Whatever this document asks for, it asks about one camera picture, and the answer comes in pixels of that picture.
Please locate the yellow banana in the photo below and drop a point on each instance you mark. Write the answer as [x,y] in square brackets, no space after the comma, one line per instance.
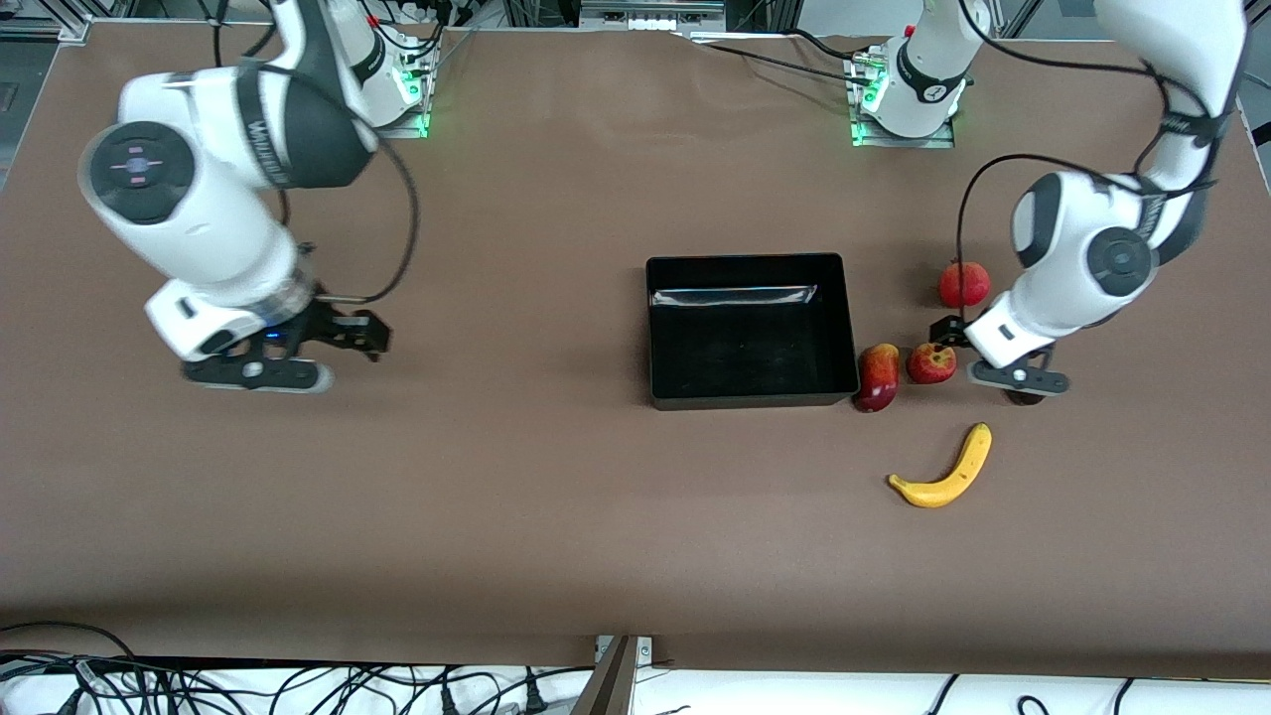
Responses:
[955,481]

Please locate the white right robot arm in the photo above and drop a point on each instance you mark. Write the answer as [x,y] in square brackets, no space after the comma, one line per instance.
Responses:
[199,228]

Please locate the red apple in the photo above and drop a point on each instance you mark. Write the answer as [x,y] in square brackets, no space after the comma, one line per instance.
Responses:
[929,365]

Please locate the silver angle bracket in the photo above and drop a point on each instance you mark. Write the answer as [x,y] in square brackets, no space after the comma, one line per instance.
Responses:
[645,647]

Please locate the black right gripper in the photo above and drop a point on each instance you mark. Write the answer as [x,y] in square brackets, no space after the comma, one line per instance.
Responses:
[326,326]

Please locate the grey metal post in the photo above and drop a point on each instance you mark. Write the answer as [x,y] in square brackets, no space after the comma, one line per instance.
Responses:
[608,685]

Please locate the red pomegranate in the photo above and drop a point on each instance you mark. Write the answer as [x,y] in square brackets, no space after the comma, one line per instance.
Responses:
[973,286]

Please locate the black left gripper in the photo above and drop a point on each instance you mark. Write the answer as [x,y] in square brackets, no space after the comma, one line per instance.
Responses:
[950,331]

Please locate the black plastic box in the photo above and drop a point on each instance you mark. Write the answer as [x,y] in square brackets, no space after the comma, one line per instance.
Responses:
[750,338]

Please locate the grey power strip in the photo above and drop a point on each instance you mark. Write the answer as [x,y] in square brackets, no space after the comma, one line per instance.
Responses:
[650,14]

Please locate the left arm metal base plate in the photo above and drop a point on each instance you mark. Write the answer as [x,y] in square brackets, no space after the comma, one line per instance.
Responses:
[864,139]

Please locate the red yellow mango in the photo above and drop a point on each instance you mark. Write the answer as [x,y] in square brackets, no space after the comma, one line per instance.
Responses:
[877,377]

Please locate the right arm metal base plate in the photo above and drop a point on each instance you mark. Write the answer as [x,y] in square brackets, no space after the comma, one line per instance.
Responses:
[417,124]

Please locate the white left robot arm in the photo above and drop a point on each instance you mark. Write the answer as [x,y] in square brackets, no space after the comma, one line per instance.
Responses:
[1062,268]

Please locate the brown table cover sheet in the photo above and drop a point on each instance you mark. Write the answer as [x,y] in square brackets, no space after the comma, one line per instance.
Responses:
[635,546]

